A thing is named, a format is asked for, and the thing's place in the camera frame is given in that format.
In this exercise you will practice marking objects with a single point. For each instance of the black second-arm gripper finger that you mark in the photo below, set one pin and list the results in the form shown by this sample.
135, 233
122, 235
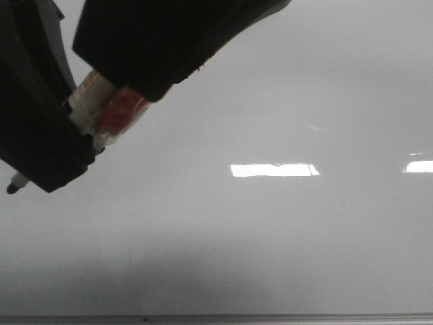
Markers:
32, 47
152, 45

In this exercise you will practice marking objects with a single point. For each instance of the black whiteboard marker with tape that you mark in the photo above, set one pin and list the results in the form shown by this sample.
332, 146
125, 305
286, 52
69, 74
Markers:
105, 108

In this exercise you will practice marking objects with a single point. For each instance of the white whiteboard with aluminium frame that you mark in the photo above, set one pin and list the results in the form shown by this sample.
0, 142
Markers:
290, 176

